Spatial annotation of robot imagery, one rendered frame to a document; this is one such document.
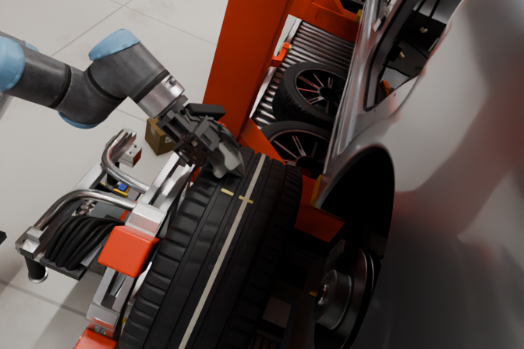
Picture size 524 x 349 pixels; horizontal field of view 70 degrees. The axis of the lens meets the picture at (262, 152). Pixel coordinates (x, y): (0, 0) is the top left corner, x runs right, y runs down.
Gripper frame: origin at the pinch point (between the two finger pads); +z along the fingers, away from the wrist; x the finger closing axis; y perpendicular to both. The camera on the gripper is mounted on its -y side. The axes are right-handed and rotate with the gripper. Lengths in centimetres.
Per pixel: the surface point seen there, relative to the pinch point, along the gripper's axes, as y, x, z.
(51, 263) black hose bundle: 23.3, -34.4, -13.0
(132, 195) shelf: -40, -79, -1
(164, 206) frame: 11.0, -12.7, -5.9
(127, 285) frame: 23.4, -22.9, -0.4
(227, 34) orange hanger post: -42.0, -0.5, -22.5
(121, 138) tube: -11.5, -30.0, -21.5
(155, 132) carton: -107, -105, -9
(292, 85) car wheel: -154, -40, 27
